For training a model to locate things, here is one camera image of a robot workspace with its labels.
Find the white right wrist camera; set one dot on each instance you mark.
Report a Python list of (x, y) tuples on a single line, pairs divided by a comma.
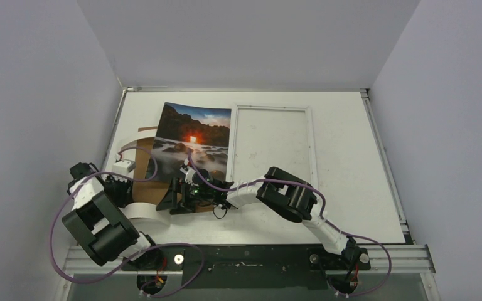
[(189, 175)]

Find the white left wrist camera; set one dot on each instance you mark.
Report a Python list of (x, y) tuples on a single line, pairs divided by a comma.
[(123, 167)]

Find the aluminium front rail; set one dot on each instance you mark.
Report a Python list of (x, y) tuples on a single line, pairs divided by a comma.
[(404, 259)]

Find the white brown backing board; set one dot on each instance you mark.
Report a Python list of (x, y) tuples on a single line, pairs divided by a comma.
[(161, 156)]

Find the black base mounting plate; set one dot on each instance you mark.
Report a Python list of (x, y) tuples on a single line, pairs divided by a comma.
[(254, 266)]

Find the white picture frame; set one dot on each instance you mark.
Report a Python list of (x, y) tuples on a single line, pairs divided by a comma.
[(263, 136)]

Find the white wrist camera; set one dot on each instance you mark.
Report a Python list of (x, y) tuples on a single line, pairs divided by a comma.
[(123, 167), (189, 175)]

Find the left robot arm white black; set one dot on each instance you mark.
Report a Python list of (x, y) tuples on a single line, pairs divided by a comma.
[(97, 222)]

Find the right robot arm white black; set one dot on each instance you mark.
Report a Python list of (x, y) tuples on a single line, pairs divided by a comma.
[(288, 196)]

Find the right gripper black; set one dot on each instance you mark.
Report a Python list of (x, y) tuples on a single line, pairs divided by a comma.
[(181, 194)]

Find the white paper mat border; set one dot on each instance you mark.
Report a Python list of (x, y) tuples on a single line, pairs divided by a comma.
[(143, 212)]

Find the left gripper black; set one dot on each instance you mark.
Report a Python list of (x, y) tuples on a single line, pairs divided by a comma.
[(125, 197)]

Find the landscape sunset photo print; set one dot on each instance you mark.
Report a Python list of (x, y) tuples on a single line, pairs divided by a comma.
[(206, 131)]

